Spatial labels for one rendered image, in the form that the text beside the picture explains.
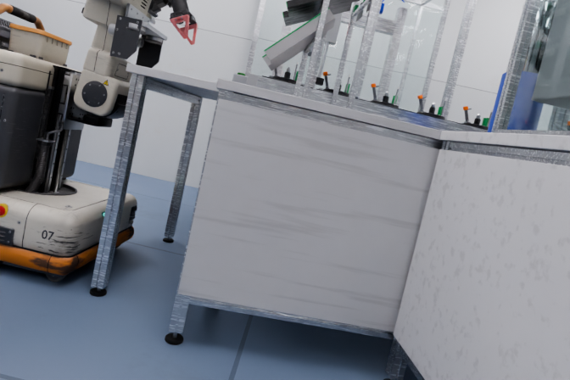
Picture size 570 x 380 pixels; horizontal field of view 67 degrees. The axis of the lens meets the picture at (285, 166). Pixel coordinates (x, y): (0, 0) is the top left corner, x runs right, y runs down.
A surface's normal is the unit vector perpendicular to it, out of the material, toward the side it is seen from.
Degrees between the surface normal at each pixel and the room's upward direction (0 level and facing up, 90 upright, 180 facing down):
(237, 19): 90
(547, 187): 90
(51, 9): 90
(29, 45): 92
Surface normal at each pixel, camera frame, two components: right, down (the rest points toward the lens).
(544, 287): -0.97, -0.21
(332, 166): 0.10, 0.10
